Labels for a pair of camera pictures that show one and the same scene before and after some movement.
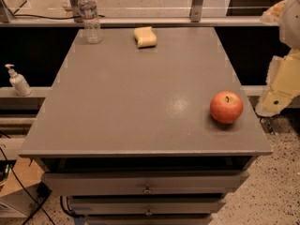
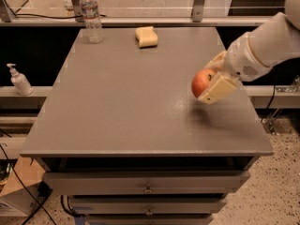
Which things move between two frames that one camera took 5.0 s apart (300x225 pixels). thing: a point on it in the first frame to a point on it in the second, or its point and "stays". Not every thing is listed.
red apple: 226,107 to 200,81
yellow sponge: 144,37 stays
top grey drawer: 142,182 stays
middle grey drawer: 143,205 stays
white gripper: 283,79 to 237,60
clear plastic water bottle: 88,9 stays
